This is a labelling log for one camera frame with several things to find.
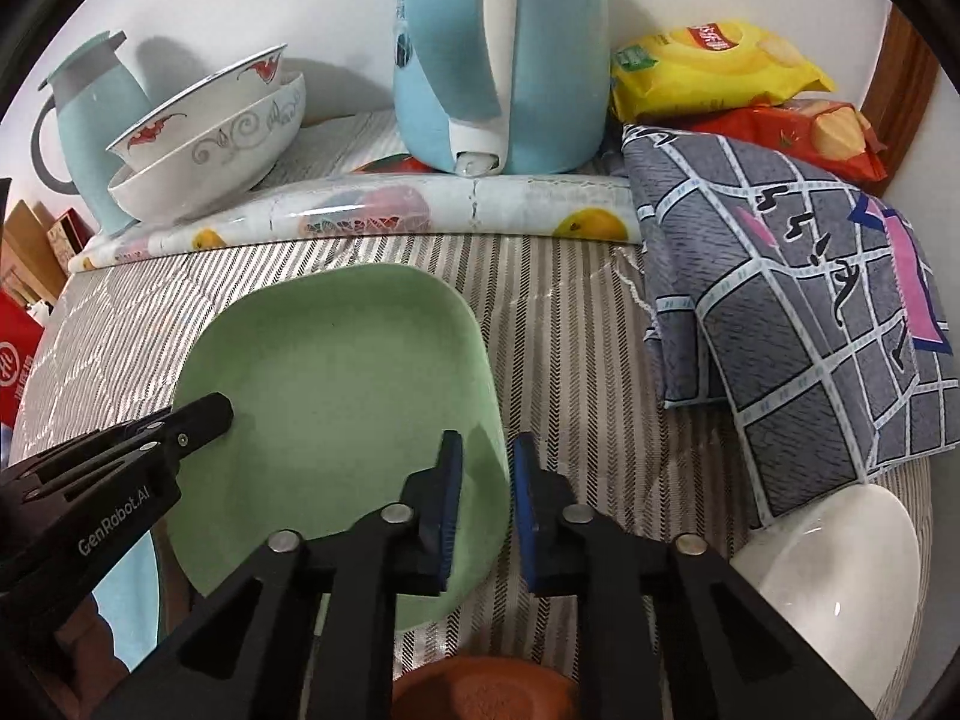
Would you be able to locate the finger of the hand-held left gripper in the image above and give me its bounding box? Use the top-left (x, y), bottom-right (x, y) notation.
top-left (0, 392), bottom-right (235, 502)

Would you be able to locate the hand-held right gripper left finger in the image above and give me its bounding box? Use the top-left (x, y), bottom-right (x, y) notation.
top-left (97, 430), bottom-right (464, 720)

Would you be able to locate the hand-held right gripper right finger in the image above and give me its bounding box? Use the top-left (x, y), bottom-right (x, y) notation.
top-left (512, 433), bottom-right (875, 720)

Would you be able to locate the green plate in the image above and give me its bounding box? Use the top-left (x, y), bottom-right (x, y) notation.
top-left (171, 264), bottom-right (511, 632)

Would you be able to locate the brown bowl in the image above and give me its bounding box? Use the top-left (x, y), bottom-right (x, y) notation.
top-left (391, 655), bottom-right (578, 720)

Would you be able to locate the plain white bowl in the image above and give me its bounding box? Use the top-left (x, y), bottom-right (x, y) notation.
top-left (727, 484), bottom-right (922, 710)

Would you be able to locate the striped quilted cover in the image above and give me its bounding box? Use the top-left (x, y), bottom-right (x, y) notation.
top-left (11, 229), bottom-right (935, 720)

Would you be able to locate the red paper bag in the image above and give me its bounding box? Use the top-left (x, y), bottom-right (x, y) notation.
top-left (0, 289), bottom-right (46, 428)

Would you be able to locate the patterned gift box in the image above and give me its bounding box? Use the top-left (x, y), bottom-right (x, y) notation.
top-left (46, 211), bottom-right (95, 271)

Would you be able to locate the cardboard box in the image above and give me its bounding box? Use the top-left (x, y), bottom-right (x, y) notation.
top-left (4, 199), bottom-right (68, 308)

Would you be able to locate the white bowl with grey pattern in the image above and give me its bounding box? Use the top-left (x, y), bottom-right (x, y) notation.
top-left (109, 71), bottom-right (307, 226)

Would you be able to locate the fruit print plastic mat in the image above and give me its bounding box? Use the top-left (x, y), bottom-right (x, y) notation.
top-left (67, 109), bottom-right (646, 275)

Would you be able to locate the white bowl with red pattern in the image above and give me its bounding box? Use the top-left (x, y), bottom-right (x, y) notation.
top-left (105, 43), bottom-right (290, 173)

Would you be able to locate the light blue thermos jug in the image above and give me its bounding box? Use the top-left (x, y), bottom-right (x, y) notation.
top-left (31, 31), bottom-right (151, 237)

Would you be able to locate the grey checked folded cloth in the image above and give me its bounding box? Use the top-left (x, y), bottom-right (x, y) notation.
top-left (621, 124), bottom-right (960, 530)

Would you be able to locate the light blue electric kettle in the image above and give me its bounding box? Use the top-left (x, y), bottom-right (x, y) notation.
top-left (394, 0), bottom-right (610, 179)

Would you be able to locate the red snack bag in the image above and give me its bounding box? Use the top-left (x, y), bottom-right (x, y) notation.
top-left (686, 99), bottom-right (888, 185)

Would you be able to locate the yellow snack bag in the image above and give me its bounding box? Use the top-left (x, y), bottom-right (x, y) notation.
top-left (609, 24), bottom-right (836, 123)

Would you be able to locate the wooden door frame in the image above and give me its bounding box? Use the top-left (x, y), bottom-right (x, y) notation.
top-left (859, 7), bottom-right (942, 200)

